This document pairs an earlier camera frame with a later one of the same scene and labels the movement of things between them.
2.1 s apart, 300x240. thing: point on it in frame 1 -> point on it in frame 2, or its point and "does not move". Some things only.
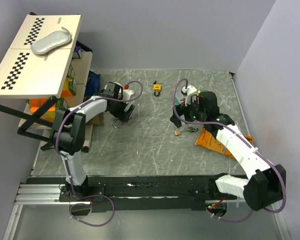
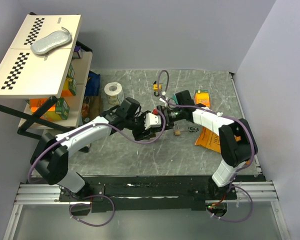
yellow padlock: (156, 88) does not move
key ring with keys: (192, 129) does not move
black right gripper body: (191, 113) -> (171, 115)
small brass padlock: (177, 132) does not move
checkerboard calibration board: (22, 73) does not move
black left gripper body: (118, 110) -> (139, 127)
